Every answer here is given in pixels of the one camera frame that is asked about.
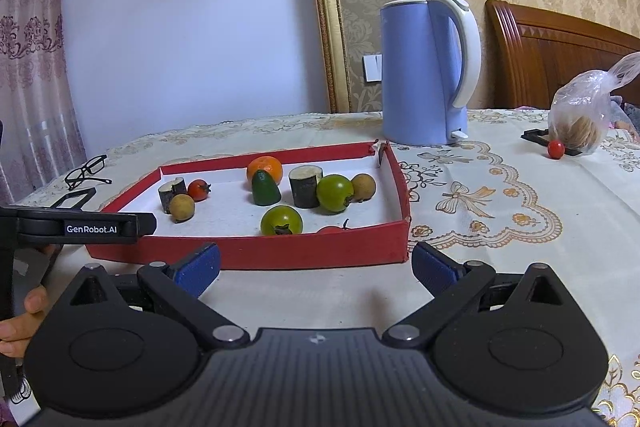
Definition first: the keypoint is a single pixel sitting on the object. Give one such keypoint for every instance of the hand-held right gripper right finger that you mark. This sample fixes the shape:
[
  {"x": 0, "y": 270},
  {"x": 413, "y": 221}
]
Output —
[{"x": 434, "y": 268}]

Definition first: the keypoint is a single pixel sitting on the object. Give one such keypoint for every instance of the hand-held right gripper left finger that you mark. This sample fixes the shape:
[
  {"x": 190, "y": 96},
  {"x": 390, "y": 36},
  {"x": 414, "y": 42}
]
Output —
[{"x": 197, "y": 269}]

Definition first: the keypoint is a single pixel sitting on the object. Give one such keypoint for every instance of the red cardboard box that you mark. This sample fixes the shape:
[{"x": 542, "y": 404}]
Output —
[{"x": 250, "y": 252}]

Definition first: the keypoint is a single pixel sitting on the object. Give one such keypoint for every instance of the brown longan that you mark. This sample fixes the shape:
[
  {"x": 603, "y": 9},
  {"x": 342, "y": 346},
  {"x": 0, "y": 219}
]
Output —
[
  {"x": 363, "y": 187},
  {"x": 181, "y": 207}
]

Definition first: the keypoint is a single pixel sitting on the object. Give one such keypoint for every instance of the red tomato with stem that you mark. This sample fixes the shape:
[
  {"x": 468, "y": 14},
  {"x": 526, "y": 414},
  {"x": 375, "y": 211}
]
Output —
[
  {"x": 331, "y": 230},
  {"x": 198, "y": 190}
]

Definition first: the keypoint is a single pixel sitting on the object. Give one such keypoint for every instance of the green tomato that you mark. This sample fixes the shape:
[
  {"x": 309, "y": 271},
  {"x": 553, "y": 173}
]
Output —
[
  {"x": 334, "y": 193},
  {"x": 281, "y": 221}
]

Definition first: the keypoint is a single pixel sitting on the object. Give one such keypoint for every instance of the green avocado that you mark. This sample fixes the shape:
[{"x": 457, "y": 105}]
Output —
[{"x": 265, "y": 191}]

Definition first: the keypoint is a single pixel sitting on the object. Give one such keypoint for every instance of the orange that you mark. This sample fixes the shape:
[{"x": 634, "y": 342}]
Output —
[{"x": 265, "y": 167}]

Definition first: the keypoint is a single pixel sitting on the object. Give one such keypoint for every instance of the person's left hand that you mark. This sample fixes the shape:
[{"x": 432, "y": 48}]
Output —
[{"x": 20, "y": 327}]

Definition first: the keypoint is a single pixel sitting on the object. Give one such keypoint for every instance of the black eyeglasses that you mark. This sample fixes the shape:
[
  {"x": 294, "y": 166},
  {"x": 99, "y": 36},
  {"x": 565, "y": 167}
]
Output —
[{"x": 90, "y": 171}]

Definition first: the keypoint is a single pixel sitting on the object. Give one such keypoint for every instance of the flat black object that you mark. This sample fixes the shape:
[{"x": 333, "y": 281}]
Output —
[{"x": 535, "y": 137}]

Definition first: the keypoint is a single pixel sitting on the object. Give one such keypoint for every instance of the small red cherry tomato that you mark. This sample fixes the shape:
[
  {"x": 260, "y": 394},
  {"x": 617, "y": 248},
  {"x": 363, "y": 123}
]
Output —
[{"x": 555, "y": 149}]

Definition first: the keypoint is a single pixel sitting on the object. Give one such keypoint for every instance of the patterned pink curtain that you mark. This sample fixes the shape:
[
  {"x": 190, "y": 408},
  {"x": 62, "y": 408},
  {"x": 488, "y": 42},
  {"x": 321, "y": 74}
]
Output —
[{"x": 35, "y": 57}]

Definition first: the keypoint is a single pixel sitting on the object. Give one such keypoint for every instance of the blue electric kettle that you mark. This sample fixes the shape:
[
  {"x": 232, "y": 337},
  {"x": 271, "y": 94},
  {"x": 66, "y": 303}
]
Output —
[{"x": 425, "y": 72}]

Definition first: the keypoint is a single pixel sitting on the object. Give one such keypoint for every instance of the clear plastic bag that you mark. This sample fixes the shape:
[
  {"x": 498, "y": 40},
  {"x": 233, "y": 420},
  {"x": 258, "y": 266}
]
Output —
[{"x": 582, "y": 112}]

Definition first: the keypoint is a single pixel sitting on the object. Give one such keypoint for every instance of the wooden headboard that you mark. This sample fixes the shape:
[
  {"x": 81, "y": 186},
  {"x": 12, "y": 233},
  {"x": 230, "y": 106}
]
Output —
[{"x": 540, "y": 57}]

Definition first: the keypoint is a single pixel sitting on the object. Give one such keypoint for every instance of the grey cloth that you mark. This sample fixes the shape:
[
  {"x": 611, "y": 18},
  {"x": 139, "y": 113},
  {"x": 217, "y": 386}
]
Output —
[{"x": 627, "y": 117}]

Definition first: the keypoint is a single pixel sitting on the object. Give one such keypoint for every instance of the white wall switch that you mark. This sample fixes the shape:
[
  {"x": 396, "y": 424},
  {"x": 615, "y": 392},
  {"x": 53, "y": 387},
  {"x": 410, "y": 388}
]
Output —
[{"x": 372, "y": 68}]

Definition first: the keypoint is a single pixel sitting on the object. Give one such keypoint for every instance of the gold wall moulding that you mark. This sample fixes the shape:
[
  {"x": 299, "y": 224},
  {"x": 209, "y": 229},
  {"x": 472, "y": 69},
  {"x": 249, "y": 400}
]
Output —
[{"x": 325, "y": 7}]

